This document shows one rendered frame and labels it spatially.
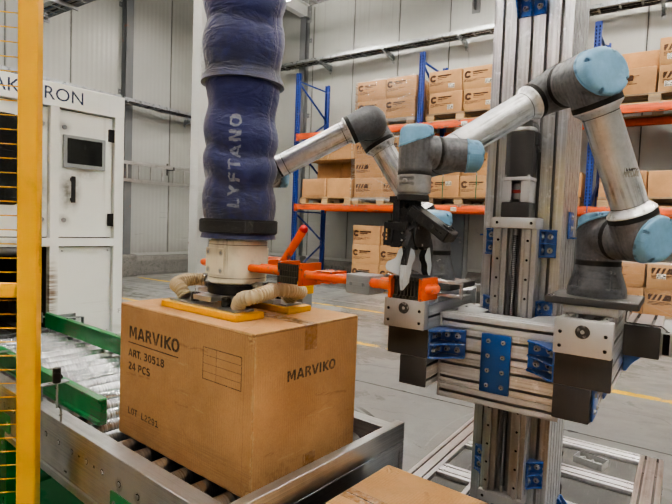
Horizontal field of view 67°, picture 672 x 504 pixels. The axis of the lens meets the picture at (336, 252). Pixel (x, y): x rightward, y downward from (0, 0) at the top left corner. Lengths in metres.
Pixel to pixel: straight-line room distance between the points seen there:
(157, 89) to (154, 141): 1.11
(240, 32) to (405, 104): 7.97
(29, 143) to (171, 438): 0.90
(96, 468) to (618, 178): 1.54
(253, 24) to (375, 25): 10.35
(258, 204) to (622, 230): 0.94
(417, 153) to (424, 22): 10.17
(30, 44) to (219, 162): 0.61
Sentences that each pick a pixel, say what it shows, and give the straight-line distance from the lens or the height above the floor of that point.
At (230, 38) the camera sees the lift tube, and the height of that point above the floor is 1.69.
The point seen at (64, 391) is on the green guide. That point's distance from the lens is 2.04.
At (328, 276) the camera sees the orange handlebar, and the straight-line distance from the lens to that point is 1.26.
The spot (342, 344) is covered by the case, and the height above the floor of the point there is 0.87.
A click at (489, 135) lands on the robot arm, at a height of 1.45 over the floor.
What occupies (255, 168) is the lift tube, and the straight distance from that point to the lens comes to 1.45.
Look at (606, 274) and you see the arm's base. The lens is 1.55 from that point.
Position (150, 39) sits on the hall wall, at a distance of 12.24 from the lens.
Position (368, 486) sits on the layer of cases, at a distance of 1.44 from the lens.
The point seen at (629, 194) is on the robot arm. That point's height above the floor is 1.31.
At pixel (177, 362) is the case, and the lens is 1.47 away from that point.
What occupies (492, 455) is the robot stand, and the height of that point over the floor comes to 0.48.
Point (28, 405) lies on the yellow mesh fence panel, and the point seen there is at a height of 0.66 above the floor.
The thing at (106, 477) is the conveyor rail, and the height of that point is 0.52.
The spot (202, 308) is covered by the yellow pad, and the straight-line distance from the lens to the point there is 1.45.
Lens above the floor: 1.21
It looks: 3 degrees down
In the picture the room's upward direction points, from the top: 2 degrees clockwise
